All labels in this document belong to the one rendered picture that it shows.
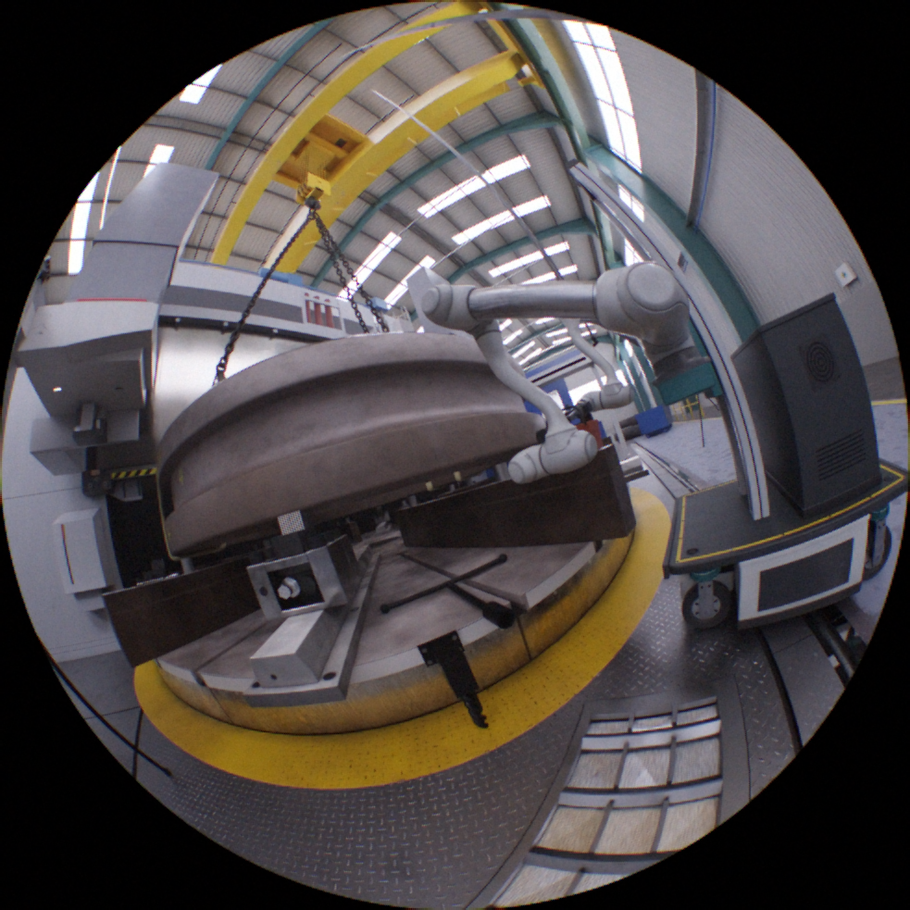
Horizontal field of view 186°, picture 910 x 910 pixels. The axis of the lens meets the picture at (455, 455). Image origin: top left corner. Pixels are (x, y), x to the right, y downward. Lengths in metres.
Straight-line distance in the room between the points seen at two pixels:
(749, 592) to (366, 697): 1.19
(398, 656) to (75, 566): 3.41
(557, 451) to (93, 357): 2.88
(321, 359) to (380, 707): 1.63
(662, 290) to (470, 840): 1.17
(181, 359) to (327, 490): 3.63
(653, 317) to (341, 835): 1.34
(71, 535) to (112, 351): 1.93
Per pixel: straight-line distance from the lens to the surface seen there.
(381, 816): 0.92
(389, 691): 1.04
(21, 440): 4.88
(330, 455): 1.42
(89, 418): 3.12
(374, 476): 1.40
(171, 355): 4.66
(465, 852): 0.80
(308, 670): 0.81
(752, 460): 0.98
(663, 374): 0.80
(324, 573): 1.03
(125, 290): 3.41
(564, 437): 0.81
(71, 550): 3.77
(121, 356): 2.60
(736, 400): 0.96
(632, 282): 0.60
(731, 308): 10.05
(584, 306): 0.70
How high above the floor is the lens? 0.74
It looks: 6 degrees up
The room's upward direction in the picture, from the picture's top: 18 degrees counter-clockwise
